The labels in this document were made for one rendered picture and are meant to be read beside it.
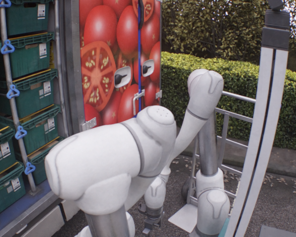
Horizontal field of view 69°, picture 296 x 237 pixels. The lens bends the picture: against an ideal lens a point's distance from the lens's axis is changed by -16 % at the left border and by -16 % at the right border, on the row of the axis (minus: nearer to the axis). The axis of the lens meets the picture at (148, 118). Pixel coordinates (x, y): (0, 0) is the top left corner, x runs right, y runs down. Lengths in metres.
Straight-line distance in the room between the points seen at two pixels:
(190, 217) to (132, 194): 1.77
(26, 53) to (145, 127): 1.25
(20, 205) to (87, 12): 1.44
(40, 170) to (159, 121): 1.47
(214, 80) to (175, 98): 2.91
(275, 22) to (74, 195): 0.62
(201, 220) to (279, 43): 0.97
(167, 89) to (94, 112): 2.04
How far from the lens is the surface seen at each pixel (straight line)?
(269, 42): 0.54
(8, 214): 1.80
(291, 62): 5.75
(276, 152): 3.70
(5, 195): 1.78
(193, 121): 1.01
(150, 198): 1.22
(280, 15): 0.68
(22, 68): 1.67
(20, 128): 1.64
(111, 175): 0.51
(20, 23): 1.65
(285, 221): 2.72
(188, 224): 2.43
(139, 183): 0.70
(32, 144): 1.82
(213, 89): 0.97
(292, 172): 3.40
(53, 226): 1.99
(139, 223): 2.43
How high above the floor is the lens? 1.78
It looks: 23 degrees down
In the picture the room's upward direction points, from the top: straight up
